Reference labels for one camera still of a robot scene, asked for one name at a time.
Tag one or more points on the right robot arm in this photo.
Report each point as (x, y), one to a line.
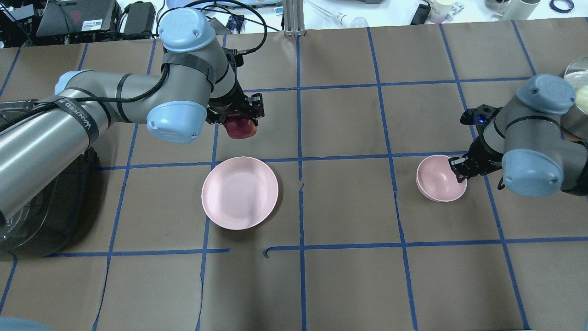
(523, 140)

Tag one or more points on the glass pot with lid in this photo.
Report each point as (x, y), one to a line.
(575, 121)

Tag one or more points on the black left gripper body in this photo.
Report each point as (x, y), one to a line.
(228, 106)

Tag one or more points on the white light bulb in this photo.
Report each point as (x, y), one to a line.
(347, 21)

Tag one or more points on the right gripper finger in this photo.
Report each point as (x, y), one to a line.
(460, 167)

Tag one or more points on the black rice cooker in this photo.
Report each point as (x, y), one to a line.
(41, 207)

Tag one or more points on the aluminium frame post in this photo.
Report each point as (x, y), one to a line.
(293, 24)

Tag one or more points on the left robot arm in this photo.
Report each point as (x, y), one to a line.
(197, 85)

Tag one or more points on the large pink plate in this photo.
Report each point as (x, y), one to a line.
(240, 193)

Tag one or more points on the red apple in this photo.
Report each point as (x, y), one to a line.
(239, 127)

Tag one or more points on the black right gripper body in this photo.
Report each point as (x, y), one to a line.
(477, 156)

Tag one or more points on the lavender cup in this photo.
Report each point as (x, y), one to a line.
(440, 10)

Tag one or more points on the small pink bowl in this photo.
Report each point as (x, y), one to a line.
(436, 180)

